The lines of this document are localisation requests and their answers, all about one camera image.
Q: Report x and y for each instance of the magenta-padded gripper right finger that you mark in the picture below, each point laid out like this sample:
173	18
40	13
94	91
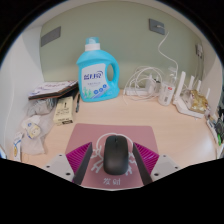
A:
166	165

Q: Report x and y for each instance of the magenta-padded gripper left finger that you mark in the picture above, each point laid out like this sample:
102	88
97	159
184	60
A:
56	165

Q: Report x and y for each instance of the black computer mouse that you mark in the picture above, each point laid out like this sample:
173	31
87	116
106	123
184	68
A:
115	156

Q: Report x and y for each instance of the pink printed mouse pad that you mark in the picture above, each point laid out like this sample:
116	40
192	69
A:
83	133

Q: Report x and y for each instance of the crumpled clear plastic bag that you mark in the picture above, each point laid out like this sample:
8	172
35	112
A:
36	133

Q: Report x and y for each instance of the white and yellow packet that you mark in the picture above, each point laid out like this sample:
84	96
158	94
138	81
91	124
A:
17	146

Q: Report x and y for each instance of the cream cardboard box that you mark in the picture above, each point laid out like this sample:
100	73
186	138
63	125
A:
63	110

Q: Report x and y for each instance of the white router with antennas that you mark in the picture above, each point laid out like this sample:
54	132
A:
181	103

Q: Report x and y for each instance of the black pen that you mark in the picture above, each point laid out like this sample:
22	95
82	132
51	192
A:
77	103

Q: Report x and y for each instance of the stack of books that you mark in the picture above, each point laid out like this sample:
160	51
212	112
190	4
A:
51	89

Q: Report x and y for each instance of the white power strip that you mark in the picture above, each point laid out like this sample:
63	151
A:
136	91

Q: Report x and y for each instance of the blue detergent bottle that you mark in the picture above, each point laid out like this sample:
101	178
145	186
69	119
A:
95	81

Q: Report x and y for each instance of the white wall charger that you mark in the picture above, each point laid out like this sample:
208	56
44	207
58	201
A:
199	50

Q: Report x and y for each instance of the grey blank wall plate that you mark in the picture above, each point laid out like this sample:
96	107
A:
50	36

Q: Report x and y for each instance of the dark grey wall socket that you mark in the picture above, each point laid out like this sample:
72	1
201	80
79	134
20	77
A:
156	26

